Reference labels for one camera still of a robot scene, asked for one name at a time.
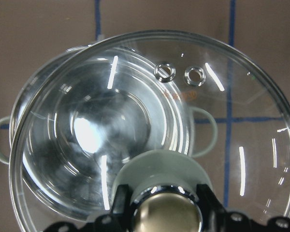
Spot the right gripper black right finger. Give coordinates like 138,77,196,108
196,184,226,218

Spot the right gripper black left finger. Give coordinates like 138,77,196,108
111,184,132,217

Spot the glass pot lid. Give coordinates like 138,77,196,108
9,30,290,232

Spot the pale green steel pot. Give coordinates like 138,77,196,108
0,46,218,220

